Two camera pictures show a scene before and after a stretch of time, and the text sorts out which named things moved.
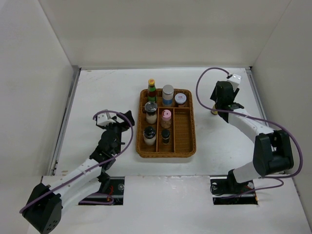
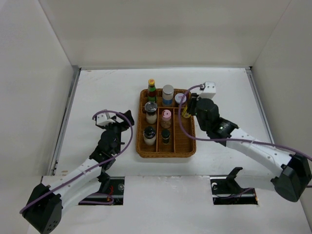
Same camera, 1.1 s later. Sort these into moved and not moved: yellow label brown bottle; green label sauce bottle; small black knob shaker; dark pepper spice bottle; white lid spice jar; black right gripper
Moved: yellow label brown bottle; black right gripper
Not moved: dark pepper spice bottle; green label sauce bottle; small black knob shaker; white lid spice jar
